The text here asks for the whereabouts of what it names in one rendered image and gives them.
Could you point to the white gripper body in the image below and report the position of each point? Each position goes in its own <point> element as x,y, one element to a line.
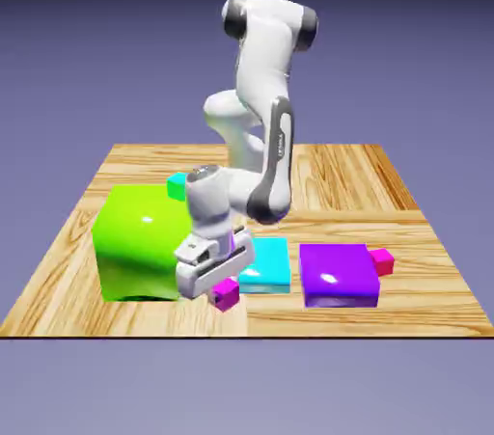
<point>216,273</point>

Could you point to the small pink cube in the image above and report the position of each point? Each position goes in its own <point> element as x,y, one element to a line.
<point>383,260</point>

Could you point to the small magenta cube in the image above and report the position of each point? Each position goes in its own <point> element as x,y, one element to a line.
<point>227,294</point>

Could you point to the small teal cube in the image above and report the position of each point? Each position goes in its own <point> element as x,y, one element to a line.
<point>176,186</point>

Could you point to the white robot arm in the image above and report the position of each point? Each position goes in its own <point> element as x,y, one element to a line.
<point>262,57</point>

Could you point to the large green box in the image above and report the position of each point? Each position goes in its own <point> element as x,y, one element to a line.
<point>139,238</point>

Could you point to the large cyan box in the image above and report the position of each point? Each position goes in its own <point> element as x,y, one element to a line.
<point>270,261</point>

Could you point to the large purple box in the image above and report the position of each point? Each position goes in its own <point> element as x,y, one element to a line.
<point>335,273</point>

